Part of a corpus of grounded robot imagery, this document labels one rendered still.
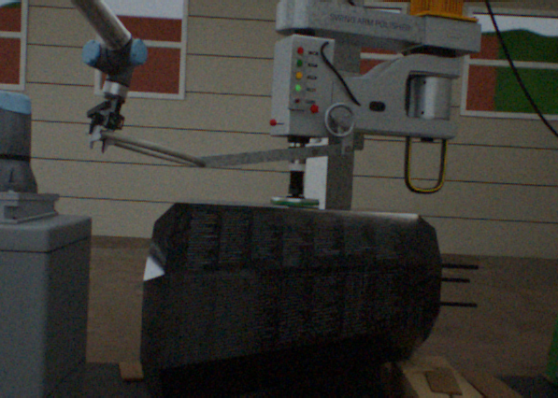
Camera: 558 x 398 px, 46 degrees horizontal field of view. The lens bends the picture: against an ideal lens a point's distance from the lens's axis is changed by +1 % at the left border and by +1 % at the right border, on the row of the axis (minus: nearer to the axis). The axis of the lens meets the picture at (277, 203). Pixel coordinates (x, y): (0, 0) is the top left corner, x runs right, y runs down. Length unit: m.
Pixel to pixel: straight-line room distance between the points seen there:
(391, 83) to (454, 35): 0.38
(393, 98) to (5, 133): 1.74
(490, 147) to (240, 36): 3.67
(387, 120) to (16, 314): 1.84
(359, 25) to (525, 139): 6.71
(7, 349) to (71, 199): 7.47
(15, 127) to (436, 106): 1.92
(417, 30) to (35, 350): 2.12
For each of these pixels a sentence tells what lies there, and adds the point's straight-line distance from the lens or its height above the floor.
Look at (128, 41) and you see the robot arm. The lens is 2.31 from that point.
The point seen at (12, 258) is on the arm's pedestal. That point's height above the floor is 0.77.
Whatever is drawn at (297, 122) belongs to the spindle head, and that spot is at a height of 1.22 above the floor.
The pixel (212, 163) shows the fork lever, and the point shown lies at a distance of 2.67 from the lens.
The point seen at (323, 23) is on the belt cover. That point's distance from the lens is 2.84.
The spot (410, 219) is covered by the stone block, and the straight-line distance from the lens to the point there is 2.71.
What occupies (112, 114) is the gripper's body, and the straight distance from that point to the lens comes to 2.49.
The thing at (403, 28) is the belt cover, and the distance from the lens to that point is 3.02.
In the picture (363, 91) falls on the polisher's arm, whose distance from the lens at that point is 2.90.
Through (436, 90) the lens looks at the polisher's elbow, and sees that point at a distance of 3.11.
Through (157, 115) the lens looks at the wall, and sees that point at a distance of 8.91.
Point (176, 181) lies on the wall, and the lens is 8.85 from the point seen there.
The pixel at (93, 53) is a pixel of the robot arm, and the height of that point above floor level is 1.39.
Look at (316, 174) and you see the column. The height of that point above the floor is 1.01.
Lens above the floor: 1.02
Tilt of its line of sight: 3 degrees down
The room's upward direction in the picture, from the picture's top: 3 degrees clockwise
